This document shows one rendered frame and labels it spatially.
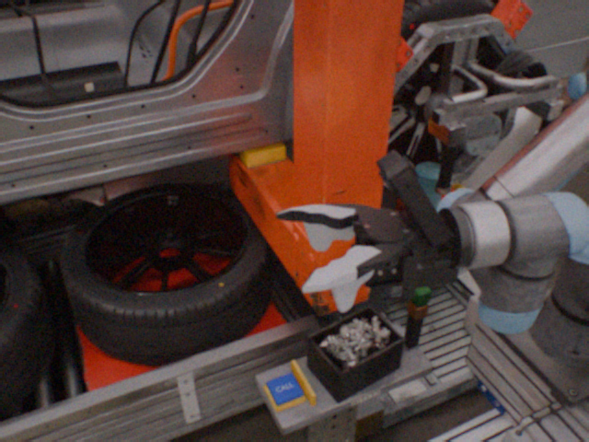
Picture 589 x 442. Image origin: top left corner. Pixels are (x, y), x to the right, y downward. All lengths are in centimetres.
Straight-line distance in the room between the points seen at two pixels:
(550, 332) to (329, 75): 62
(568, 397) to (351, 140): 63
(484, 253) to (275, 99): 116
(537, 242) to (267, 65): 116
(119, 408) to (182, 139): 75
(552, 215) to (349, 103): 59
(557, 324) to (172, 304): 98
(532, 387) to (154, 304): 97
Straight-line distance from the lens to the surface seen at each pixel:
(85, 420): 163
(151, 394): 162
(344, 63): 113
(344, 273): 55
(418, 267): 65
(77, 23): 238
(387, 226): 62
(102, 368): 181
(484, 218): 65
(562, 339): 111
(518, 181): 82
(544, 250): 69
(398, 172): 58
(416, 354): 155
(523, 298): 74
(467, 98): 152
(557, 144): 82
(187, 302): 160
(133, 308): 161
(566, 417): 116
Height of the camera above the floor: 162
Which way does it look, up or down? 38 degrees down
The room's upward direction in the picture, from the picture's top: straight up
